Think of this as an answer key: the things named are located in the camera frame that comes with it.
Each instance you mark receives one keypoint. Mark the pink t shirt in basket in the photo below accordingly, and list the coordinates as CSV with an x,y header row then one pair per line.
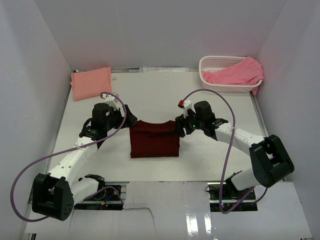
x,y
246,72

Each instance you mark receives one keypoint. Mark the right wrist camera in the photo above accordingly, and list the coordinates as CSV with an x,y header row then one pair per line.
x,y
185,105

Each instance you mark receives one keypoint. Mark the white paper sheets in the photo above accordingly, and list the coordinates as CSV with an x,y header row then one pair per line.
x,y
163,69

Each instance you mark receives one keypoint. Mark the folded salmon pink t shirt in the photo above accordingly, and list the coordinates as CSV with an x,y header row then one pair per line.
x,y
88,84

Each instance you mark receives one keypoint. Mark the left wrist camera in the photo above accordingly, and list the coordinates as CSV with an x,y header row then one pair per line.
x,y
111,100

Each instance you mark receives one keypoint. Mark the dark red t shirt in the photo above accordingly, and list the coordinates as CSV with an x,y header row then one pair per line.
x,y
154,140

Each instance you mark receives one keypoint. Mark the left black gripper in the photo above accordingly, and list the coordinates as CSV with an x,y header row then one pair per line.
x,y
130,119

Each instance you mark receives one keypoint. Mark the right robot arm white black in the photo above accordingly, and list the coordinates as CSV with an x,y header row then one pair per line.
x,y
270,161

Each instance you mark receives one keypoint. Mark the white plastic basket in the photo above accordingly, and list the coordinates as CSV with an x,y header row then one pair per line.
x,y
213,64

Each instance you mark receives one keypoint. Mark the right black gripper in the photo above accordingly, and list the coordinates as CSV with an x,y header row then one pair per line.
x,y
181,124

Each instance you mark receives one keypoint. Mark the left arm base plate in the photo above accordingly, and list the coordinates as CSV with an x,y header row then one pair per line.
x,y
107,200

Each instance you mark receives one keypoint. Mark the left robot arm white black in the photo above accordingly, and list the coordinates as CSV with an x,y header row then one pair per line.
x,y
56,192

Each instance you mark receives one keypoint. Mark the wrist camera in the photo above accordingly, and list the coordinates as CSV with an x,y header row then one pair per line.
x,y
111,100
185,105

